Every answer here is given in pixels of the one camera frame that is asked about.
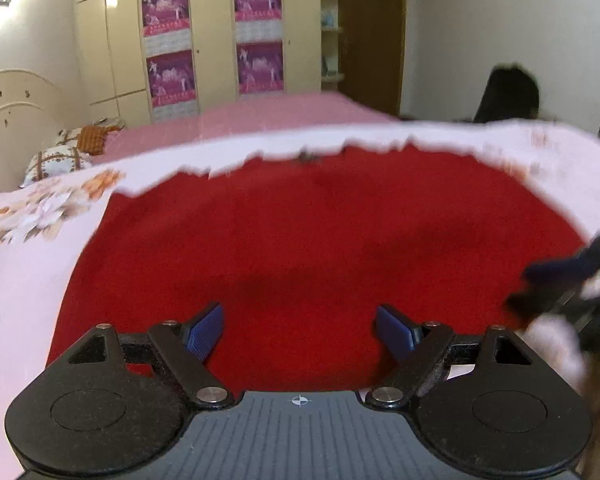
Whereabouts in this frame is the red knitted sweater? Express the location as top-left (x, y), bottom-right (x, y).
top-left (50, 146), bottom-right (582, 392)

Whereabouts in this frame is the white floral quilt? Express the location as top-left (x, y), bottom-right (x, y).
top-left (0, 122), bottom-right (600, 479)

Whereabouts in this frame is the black chair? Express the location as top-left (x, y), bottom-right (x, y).
top-left (474, 64), bottom-right (540, 124)

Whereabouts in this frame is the floral brown-striped pillow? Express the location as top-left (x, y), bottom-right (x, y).
top-left (20, 145), bottom-right (92, 188)

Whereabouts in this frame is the orange patterned pillow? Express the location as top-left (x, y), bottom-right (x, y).
top-left (56, 125), bottom-right (121, 156)

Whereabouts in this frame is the cream rounded headboard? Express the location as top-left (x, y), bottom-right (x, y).
top-left (0, 70), bottom-right (88, 193)

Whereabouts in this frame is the pink bed sheet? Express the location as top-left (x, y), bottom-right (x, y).
top-left (91, 92), bottom-right (396, 165)

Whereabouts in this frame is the brown wooden door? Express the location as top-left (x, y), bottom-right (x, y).
top-left (339, 0), bottom-right (406, 116)

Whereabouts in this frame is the cream corner shelf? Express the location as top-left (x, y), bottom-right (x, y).
top-left (321, 0), bottom-right (344, 91)

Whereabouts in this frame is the purple poster upper left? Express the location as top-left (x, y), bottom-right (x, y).
top-left (140, 0), bottom-right (192, 58)

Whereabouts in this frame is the cream wardrobe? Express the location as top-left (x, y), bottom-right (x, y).
top-left (74, 0), bottom-right (322, 127)

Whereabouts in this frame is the purple poster upper right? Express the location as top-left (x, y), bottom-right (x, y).
top-left (234, 0), bottom-right (284, 44)

